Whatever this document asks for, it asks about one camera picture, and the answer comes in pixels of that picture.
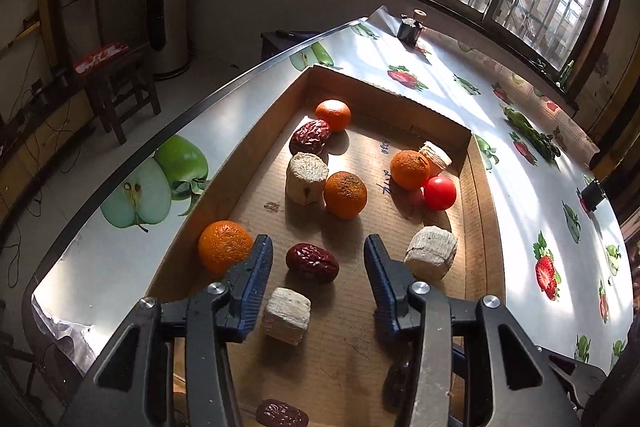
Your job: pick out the red flat box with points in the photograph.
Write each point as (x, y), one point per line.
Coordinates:
(100, 57)

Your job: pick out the small black box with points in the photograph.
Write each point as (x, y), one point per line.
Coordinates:
(592, 196)

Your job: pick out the green leafy vegetable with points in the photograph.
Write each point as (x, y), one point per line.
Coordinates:
(530, 132)

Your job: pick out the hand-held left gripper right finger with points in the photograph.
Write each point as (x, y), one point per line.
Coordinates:
(377, 279)

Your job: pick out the orange mandarin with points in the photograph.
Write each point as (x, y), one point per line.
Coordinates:
(225, 246)
(333, 114)
(409, 168)
(345, 194)

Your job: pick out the fruit print tablecloth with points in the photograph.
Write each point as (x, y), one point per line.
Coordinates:
(520, 207)

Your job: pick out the clear plastic sheet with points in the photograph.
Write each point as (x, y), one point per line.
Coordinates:
(62, 332)

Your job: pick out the beige cake block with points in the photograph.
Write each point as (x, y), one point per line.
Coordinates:
(431, 252)
(306, 177)
(436, 157)
(286, 315)

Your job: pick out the black remote control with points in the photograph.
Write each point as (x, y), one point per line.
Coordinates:
(290, 34)

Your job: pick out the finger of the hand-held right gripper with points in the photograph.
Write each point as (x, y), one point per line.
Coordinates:
(580, 377)

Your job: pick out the shallow cardboard box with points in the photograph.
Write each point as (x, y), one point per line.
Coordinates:
(350, 332)

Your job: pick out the dark side table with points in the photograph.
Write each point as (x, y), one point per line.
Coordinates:
(280, 47)

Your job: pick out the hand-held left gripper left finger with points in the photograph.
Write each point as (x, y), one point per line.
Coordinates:
(255, 287)

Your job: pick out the wrinkled red date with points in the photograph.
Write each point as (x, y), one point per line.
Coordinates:
(281, 413)
(310, 137)
(311, 261)

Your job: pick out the wooden stool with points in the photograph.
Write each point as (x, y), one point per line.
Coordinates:
(120, 97)

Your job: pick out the green bottle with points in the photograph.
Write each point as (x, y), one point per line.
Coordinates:
(566, 75)

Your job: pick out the red tomato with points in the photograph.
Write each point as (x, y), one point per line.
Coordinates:
(440, 193)

